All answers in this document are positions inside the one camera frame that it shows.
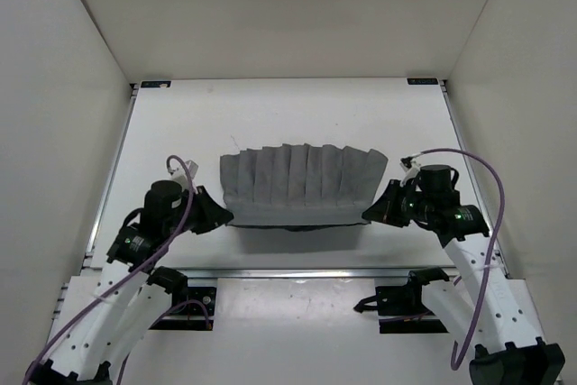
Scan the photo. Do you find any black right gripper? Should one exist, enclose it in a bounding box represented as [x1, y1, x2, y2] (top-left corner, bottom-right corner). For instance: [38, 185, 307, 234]
[364, 180, 434, 228]

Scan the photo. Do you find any blue label sticker left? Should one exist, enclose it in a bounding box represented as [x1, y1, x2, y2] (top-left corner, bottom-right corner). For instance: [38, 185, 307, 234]
[140, 80, 171, 88]

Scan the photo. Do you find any blue label sticker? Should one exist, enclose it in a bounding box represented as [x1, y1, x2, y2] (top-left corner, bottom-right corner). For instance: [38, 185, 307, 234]
[140, 80, 171, 88]
[407, 78, 439, 86]

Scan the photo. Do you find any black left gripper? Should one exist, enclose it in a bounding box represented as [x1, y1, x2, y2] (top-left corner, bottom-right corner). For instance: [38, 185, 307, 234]
[169, 179, 234, 230]

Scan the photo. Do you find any loose grey thread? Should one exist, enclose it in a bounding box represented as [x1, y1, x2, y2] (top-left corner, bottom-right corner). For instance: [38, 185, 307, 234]
[230, 135, 241, 152]

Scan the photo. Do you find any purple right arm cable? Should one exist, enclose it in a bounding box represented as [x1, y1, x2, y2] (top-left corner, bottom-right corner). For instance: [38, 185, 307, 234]
[378, 148, 506, 368]

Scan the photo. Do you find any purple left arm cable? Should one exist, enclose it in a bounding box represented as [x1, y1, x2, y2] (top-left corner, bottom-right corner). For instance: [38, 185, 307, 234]
[22, 154, 213, 380]

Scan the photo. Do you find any grey pleated skirt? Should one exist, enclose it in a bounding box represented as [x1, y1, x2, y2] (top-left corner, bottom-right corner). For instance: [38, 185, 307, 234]
[220, 143, 389, 232]

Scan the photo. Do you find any blue label sticker right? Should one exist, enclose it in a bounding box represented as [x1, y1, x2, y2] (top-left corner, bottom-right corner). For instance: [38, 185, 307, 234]
[407, 78, 439, 86]

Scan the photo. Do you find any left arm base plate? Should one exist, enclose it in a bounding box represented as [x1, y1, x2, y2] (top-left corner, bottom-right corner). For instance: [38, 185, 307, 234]
[150, 279, 217, 332]

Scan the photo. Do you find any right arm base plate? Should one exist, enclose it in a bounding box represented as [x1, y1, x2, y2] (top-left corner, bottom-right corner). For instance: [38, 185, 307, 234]
[353, 283, 448, 335]

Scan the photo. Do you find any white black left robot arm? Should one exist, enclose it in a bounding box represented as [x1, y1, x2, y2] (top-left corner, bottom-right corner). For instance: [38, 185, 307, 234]
[23, 180, 234, 384]

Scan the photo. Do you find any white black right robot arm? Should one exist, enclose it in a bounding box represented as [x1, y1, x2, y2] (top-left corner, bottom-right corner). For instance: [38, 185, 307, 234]
[354, 161, 565, 384]

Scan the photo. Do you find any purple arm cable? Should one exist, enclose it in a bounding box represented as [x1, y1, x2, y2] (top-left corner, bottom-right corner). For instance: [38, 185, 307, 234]
[378, 148, 506, 368]
[22, 154, 213, 380]

